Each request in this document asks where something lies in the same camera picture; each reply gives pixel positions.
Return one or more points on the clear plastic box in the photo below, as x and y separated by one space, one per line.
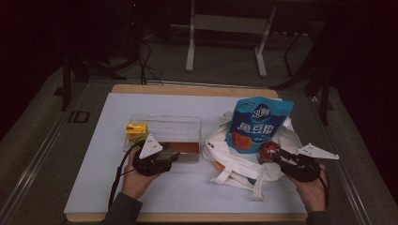
175 131

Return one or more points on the black metal stand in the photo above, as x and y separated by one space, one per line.
316 78

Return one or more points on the person's right hand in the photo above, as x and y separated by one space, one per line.
308 193

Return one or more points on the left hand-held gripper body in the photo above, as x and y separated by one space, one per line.
153 162

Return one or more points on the yellow drink carton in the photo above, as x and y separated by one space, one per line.
136 131

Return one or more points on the white canvas tote bag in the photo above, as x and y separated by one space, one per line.
237 175

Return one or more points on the white metal stand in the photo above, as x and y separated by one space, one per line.
231 23

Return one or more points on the brown rectangular box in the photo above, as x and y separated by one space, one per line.
187 151

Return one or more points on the black tripod stand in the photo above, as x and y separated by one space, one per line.
81 68

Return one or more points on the red-lidded dark candy jar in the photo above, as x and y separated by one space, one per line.
268 151

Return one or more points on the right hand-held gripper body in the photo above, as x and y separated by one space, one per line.
305 167

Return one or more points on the white table mat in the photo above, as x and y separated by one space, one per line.
187 193

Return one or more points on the person's left hand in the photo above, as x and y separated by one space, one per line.
137 184

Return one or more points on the blue snack pouch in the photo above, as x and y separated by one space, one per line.
259 125

